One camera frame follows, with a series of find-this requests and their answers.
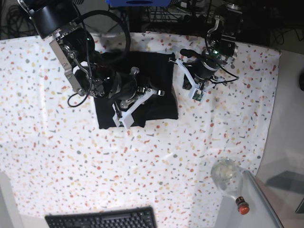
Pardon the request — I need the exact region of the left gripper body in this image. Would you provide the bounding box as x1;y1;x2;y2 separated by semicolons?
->
180;49;219;82

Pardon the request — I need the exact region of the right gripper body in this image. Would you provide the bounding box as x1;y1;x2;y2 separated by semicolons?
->
104;71;140;105

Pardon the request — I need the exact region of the black t-shirt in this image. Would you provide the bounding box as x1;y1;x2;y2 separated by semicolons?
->
97;51;178;127

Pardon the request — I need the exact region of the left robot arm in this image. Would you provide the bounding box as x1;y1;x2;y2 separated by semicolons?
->
180;0;243;84

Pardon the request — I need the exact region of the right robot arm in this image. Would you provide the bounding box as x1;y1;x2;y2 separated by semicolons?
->
18;0;147;108

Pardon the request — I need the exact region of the blue box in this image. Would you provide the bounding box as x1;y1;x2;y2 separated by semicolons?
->
105;0;171;7

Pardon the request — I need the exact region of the terrazzo pattern table cloth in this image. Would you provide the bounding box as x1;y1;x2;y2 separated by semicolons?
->
0;37;280;228

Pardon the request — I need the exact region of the clear glass bottle red cap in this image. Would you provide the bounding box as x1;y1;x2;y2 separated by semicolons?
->
211;158;250;215

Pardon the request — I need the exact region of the black keyboard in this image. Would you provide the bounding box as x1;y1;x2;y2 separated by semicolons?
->
45;207;157;228

